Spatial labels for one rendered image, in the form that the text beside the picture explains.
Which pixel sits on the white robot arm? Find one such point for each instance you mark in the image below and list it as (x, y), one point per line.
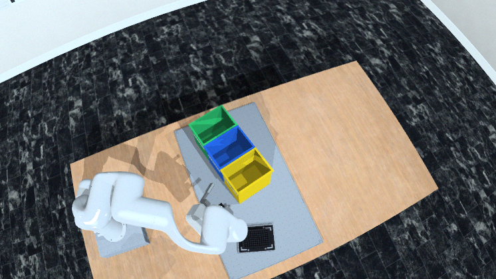
(122, 192)

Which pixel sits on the green bin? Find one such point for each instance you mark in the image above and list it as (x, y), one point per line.
(210, 126)

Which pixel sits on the blue bin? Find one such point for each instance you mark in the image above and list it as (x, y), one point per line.
(228, 147)

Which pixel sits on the yellow recycle bin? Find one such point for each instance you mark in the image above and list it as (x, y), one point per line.
(247, 175)

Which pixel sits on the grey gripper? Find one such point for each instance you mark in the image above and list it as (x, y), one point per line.
(195, 215)

